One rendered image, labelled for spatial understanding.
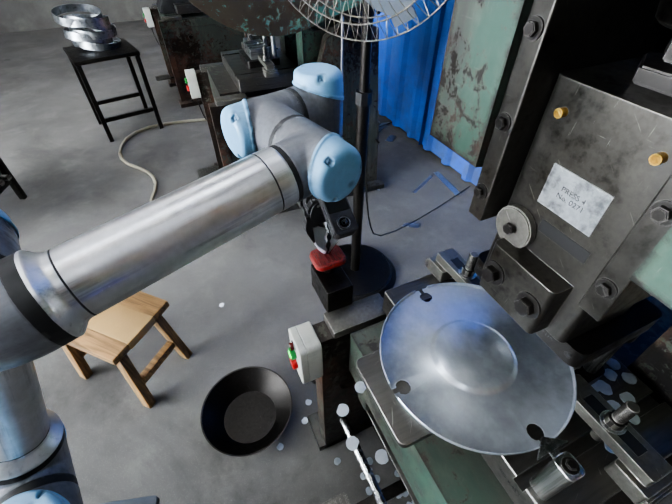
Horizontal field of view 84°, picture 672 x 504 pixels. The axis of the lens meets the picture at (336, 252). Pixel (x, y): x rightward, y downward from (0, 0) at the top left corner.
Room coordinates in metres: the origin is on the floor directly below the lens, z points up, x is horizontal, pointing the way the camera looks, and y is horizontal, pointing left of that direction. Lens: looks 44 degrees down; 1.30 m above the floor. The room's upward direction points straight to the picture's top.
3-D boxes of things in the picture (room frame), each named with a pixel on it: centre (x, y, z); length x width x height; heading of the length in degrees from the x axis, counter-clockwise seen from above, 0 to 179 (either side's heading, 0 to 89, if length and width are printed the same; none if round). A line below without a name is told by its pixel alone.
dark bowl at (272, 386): (0.53, 0.30, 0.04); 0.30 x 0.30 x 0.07
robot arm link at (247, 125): (0.51, 0.09, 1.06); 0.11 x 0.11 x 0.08; 39
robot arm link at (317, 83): (0.58, 0.03, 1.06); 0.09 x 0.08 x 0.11; 129
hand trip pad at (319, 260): (0.56, 0.02, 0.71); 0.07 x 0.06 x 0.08; 115
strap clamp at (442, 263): (0.51, -0.26, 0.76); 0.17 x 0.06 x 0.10; 25
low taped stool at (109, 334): (0.73, 0.76, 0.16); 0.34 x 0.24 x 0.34; 68
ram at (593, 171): (0.34, -0.29, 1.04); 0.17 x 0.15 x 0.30; 115
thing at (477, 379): (0.31, -0.21, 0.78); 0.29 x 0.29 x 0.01
